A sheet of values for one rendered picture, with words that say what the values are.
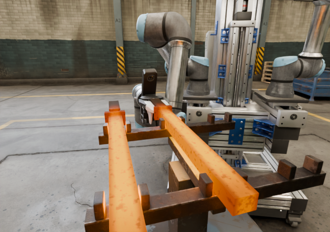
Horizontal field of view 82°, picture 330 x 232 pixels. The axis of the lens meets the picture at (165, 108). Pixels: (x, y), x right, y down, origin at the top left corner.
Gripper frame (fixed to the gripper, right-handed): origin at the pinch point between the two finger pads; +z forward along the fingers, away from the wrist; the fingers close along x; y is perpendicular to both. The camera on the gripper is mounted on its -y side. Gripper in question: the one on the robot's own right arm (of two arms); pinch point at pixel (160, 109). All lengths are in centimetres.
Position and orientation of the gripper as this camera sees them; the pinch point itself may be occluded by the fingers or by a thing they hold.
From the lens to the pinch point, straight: 51.0
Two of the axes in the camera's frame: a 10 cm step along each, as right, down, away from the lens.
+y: 0.0, 9.6, 2.8
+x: -9.6, 0.8, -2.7
